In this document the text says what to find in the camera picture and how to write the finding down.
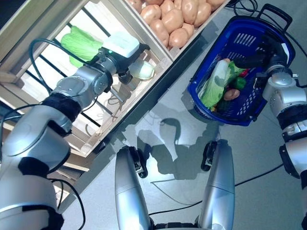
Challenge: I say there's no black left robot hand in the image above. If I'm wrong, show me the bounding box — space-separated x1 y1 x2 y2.
97 30 151 74

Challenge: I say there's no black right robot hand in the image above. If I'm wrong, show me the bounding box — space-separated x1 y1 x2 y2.
234 35 288 70

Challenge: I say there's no large napa cabbage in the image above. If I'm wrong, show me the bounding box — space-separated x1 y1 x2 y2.
199 59 231 108

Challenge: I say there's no blue plastic shopping basket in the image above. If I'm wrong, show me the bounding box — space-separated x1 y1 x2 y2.
187 3 296 127

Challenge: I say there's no brown potato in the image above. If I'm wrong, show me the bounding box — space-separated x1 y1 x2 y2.
162 8 184 34
224 88 240 101
150 19 170 47
168 28 189 48
193 2 212 27
180 0 200 24
140 4 162 24

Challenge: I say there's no dark green bell pepper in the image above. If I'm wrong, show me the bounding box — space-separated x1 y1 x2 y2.
230 76 247 89

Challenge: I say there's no wooden slatted cabbage crate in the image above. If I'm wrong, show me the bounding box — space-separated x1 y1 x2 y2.
0 0 173 158

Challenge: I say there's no dark green cucumber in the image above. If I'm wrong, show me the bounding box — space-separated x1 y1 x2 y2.
215 100 231 111

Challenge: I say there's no wooden potato crate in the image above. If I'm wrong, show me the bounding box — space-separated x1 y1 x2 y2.
119 0 232 60

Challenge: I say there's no wooden vegetable display stand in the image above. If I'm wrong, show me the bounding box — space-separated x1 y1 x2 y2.
0 0 232 216

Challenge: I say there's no silver right robot leg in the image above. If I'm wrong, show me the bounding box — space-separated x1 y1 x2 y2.
196 139 236 230

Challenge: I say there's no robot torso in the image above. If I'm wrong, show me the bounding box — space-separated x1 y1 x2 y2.
148 221 204 230

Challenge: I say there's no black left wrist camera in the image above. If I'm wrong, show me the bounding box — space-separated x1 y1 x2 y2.
117 71 134 85

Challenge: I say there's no black coiled power cable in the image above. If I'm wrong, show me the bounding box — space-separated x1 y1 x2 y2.
225 0 264 15

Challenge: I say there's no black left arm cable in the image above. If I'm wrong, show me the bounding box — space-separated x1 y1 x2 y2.
28 38 96 96

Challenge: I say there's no black floor cable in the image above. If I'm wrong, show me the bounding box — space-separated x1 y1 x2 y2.
148 163 285 216

